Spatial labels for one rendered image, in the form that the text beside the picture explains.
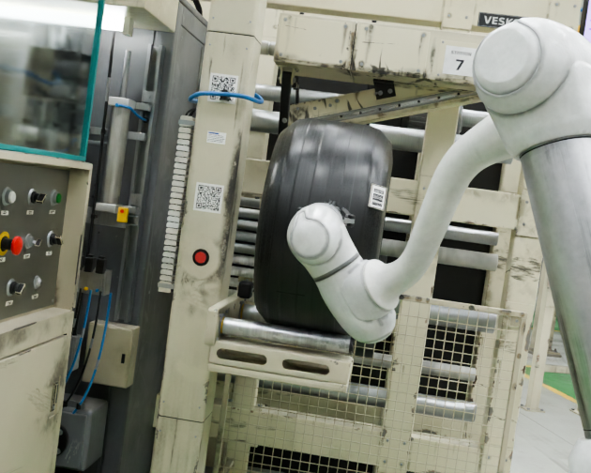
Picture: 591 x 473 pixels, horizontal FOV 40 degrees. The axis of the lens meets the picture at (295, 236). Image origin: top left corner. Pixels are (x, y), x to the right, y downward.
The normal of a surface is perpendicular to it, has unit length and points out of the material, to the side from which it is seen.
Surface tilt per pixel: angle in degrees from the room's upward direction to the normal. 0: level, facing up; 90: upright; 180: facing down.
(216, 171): 90
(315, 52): 90
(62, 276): 90
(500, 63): 85
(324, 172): 60
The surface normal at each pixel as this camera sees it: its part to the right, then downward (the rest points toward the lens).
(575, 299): -0.72, -0.02
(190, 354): -0.11, 0.04
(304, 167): -0.04, -0.47
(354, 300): -0.38, 0.28
